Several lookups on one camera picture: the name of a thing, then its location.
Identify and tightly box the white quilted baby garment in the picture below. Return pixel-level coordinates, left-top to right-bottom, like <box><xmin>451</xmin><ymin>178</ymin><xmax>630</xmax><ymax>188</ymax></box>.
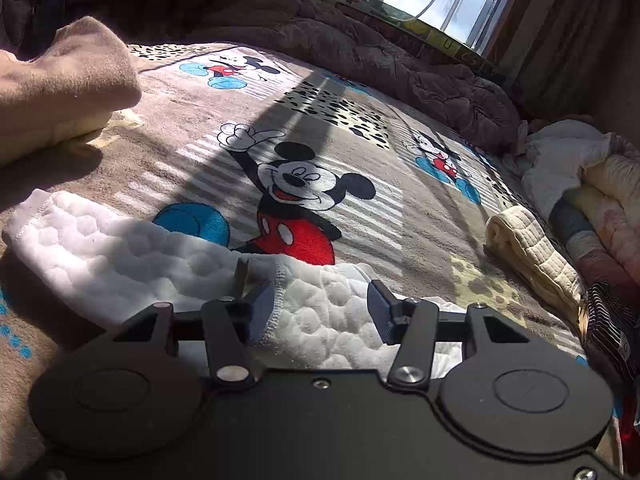
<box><xmin>2</xmin><ymin>187</ymin><xmax>467</xmax><ymax>380</ymax></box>

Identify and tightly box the curtain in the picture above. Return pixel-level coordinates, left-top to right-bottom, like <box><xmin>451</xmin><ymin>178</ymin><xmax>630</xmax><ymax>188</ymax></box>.
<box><xmin>489</xmin><ymin>0</ymin><xmax>623</xmax><ymax>118</ymax></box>

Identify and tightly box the navy striped garment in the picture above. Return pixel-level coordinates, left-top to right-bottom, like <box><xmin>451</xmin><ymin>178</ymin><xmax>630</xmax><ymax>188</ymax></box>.
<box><xmin>582</xmin><ymin>281</ymin><xmax>639</xmax><ymax>385</ymax></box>

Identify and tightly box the folded cream quilted cloth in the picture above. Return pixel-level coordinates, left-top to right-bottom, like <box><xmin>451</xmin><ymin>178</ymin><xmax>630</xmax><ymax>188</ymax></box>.
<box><xmin>485</xmin><ymin>206</ymin><xmax>586</xmax><ymax>330</ymax></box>

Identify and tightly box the Mickey Mouse fleece blanket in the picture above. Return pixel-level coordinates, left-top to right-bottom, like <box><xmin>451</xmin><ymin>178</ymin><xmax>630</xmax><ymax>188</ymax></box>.
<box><xmin>0</xmin><ymin>41</ymin><xmax>591</xmax><ymax>476</ymax></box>

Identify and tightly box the folded pink fleece garment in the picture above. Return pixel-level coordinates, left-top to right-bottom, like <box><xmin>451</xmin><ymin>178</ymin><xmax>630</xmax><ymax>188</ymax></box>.
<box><xmin>1</xmin><ymin>16</ymin><xmax>141</xmax><ymax>165</ymax></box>

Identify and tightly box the white crumpled sheet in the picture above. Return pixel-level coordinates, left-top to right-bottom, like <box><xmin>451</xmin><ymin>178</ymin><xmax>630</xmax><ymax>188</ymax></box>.
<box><xmin>502</xmin><ymin>119</ymin><xmax>620</xmax><ymax>220</ymax></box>

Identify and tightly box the purple jacket at bedside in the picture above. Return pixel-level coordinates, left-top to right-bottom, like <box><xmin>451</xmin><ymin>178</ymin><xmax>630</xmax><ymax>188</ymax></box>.
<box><xmin>0</xmin><ymin>0</ymin><xmax>34</xmax><ymax>53</ymax></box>

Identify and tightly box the purple crumpled quilt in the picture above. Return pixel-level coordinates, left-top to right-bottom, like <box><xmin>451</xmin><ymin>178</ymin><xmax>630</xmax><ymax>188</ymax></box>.
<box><xmin>186</xmin><ymin>0</ymin><xmax>521</xmax><ymax>153</ymax></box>

